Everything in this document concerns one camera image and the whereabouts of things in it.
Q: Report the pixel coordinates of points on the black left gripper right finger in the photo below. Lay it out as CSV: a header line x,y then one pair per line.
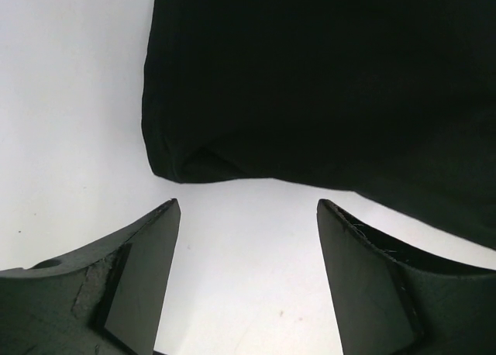
x,y
392,298

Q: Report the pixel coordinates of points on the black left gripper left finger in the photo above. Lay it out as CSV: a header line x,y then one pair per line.
x,y
103,298

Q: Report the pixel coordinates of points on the black graphic t-shirt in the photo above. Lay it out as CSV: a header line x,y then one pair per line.
x,y
391,99

